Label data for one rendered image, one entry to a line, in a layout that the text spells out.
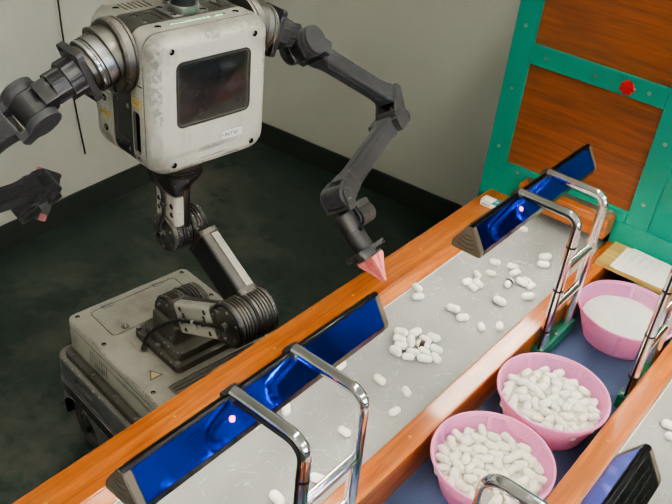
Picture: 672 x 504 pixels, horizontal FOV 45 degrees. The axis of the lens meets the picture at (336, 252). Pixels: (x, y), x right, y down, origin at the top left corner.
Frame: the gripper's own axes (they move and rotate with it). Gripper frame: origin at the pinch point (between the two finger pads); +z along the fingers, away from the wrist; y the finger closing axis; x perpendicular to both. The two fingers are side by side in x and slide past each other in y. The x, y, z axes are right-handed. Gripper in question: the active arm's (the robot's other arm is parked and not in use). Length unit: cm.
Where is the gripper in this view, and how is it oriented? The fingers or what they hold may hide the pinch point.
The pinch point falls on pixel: (382, 278)
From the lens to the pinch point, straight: 214.2
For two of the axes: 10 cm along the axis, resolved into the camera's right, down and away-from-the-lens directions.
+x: -5.5, 3.5, 7.6
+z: 5.4, 8.4, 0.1
